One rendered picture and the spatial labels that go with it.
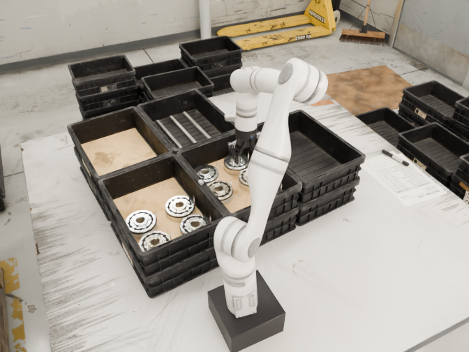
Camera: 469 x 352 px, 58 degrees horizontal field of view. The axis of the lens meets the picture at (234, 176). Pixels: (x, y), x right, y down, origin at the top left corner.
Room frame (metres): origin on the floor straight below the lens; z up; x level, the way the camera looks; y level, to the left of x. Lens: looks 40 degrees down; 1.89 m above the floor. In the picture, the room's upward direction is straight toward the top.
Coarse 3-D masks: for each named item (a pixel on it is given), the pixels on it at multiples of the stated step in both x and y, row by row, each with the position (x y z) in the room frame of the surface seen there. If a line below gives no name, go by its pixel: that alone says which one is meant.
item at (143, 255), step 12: (168, 156) 1.25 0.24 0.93; (132, 168) 1.18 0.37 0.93; (108, 192) 1.05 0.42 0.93; (204, 192) 1.05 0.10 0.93; (216, 204) 1.00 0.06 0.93; (204, 228) 0.89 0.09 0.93; (132, 240) 0.84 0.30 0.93; (180, 240) 0.84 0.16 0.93; (144, 252) 0.80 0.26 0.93; (156, 252) 0.80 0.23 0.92
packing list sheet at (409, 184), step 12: (384, 156) 1.55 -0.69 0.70; (372, 168) 1.46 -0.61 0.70; (384, 168) 1.46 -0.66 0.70; (396, 168) 1.46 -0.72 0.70; (408, 168) 1.46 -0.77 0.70; (384, 180) 1.38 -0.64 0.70; (396, 180) 1.38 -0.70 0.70; (408, 180) 1.38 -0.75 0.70; (420, 180) 1.38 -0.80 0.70; (396, 192) 1.30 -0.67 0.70; (408, 192) 1.30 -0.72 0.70; (420, 192) 1.30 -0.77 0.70; (432, 192) 1.30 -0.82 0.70; (444, 192) 1.30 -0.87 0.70; (408, 204) 1.23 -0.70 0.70
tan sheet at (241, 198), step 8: (224, 176) 1.25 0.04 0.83; (232, 176) 1.25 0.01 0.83; (232, 184) 1.21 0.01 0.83; (240, 192) 1.16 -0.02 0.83; (248, 192) 1.16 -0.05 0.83; (232, 200) 1.12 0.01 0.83; (240, 200) 1.12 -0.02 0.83; (248, 200) 1.12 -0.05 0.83; (232, 208) 1.08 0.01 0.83; (240, 208) 1.08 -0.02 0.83
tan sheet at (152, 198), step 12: (168, 180) 1.23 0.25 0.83; (144, 192) 1.16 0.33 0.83; (156, 192) 1.16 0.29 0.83; (168, 192) 1.16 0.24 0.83; (180, 192) 1.16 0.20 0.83; (120, 204) 1.10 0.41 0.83; (132, 204) 1.10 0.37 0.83; (144, 204) 1.10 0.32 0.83; (156, 204) 1.10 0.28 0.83; (168, 228) 0.98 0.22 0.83
